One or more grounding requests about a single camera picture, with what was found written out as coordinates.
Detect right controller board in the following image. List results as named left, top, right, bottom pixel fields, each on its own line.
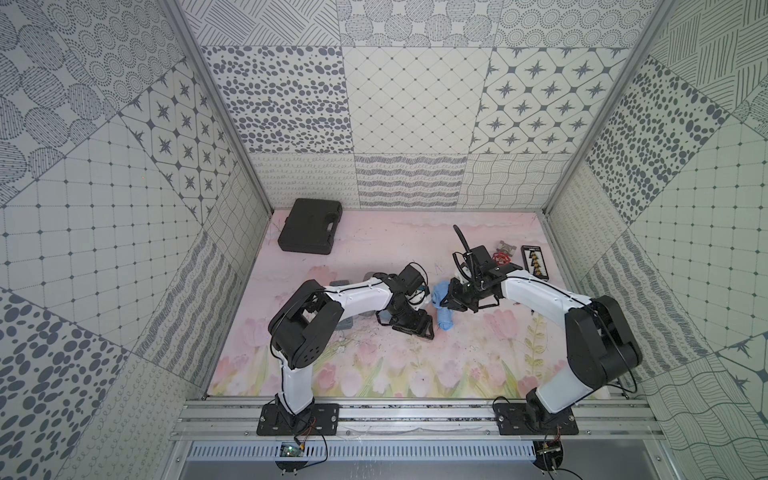
left=533, top=441, right=564, bottom=473

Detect controller board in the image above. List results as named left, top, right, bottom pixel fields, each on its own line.
left=275, top=443, right=307, bottom=473
left=533, top=441, right=564, bottom=473

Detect aluminium rail frame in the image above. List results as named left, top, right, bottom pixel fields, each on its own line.
left=171, top=397, right=664, bottom=440

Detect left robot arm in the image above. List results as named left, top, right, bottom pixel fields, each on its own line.
left=268, top=262, right=434, bottom=419

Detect black box with figures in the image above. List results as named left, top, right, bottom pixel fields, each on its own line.
left=521, top=245, right=550, bottom=281

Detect black plastic tool case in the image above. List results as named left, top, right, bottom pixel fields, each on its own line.
left=278, top=198, right=343, bottom=255

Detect blue microfiber cloth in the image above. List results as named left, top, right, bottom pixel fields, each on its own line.
left=429, top=279, right=457, bottom=332

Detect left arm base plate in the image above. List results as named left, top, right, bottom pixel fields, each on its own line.
left=256, top=397, right=340, bottom=437

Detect white vent grille strip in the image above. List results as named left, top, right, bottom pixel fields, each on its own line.
left=187, top=440, right=535, bottom=462

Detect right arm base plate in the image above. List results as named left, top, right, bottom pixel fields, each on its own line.
left=492, top=401, right=579, bottom=437

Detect red and black clip cables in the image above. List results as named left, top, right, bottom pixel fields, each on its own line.
left=491, top=239, right=520, bottom=266

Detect left controller board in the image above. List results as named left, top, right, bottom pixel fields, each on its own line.
left=275, top=443, right=307, bottom=473

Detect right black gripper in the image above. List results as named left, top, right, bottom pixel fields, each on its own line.
left=441, top=277, right=492, bottom=314

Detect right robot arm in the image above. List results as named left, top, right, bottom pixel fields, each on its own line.
left=440, top=246, right=643, bottom=420

